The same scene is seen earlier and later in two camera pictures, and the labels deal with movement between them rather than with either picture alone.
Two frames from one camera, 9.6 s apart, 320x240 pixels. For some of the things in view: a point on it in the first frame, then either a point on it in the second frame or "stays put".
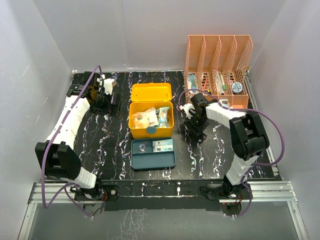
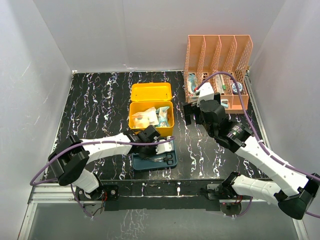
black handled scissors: x=202 y=137 → x=167 y=159
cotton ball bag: x=147 y=119 stays put
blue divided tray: x=153 y=153 stays put
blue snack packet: x=162 y=113 stays put
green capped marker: x=223 y=85 stays put
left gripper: x=114 y=109 → x=152 y=154
